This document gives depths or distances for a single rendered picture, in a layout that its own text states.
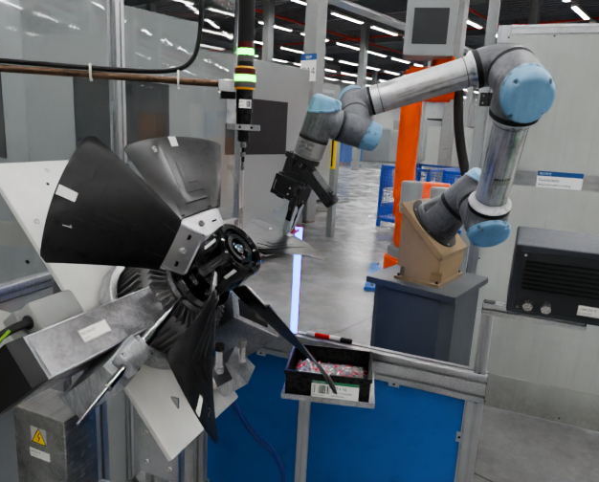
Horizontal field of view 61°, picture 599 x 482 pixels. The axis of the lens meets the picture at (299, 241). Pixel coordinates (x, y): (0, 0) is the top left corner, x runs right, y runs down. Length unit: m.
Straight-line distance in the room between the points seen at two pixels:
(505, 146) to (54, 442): 1.24
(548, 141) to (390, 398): 1.66
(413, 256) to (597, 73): 1.48
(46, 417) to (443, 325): 1.10
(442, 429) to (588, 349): 1.56
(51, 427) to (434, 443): 0.99
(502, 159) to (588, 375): 1.84
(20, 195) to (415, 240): 1.10
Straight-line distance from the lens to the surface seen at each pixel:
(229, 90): 1.09
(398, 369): 1.47
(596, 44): 2.81
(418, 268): 1.65
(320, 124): 1.24
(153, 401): 1.09
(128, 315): 0.98
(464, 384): 1.46
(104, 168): 0.92
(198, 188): 1.14
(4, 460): 1.80
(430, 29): 4.96
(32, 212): 1.16
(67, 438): 1.25
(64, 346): 0.88
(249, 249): 1.05
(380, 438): 1.61
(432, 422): 1.54
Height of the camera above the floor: 1.47
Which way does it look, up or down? 13 degrees down
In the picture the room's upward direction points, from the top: 3 degrees clockwise
